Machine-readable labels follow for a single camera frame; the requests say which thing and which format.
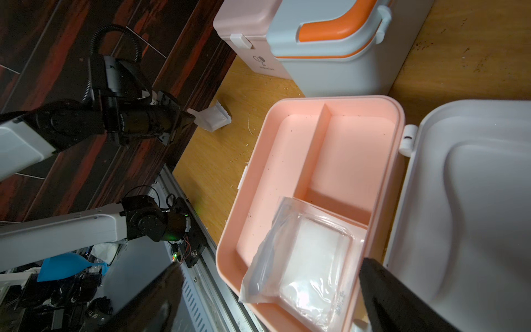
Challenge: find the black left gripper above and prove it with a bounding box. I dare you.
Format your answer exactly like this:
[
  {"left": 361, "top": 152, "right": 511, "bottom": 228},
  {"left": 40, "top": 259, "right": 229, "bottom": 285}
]
[{"left": 103, "top": 91, "right": 196, "bottom": 145}]

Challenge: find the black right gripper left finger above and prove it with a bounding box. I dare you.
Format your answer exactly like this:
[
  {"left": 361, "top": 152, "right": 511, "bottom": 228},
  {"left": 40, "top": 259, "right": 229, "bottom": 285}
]
[{"left": 97, "top": 263, "right": 184, "bottom": 331}]

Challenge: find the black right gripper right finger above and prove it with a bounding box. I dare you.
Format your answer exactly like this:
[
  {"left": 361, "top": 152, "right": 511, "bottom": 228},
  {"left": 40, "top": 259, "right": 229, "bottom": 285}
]
[{"left": 359, "top": 258, "right": 457, "bottom": 331}]

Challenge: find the gauze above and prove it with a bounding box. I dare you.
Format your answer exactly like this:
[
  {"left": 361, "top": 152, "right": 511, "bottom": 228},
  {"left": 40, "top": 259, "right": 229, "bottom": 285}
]
[{"left": 239, "top": 197, "right": 368, "bottom": 331}]

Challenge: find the white pink first aid box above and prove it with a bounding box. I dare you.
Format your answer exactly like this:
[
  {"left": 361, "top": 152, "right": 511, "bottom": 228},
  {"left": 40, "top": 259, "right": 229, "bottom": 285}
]
[{"left": 216, "top": 95, "right": 530, "bottom": 331}]

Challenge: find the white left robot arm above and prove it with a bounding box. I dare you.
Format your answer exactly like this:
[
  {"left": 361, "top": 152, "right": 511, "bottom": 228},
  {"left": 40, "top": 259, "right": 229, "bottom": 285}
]
[{"left": 1, "top": 24, "right": 194, "bottom": 271}]

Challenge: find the blue plastic funnel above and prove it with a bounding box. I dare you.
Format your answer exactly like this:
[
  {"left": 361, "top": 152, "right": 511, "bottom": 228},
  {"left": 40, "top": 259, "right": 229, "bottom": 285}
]
[{"left": 37, "top": 253, "right": 107, "bottom": 282}]

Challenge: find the pink medicine chest box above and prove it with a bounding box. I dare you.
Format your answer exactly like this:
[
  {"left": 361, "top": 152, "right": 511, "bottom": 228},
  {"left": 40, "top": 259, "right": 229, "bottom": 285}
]
[{"left": 213, "top": 0, "right": 291, "bottom": 80}]

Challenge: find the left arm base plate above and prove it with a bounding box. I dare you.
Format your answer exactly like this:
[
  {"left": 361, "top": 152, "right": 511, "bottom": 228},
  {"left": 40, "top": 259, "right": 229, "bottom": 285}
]
[{"left": 173, "top": 197, "right": 216, "bottom": 268}]

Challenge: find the white orange handled box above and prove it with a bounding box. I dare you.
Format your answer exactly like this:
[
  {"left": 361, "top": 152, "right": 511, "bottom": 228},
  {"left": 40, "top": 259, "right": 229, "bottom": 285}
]
[{"left": 266, "top": 0, "right": 433, "bottom": 97}]

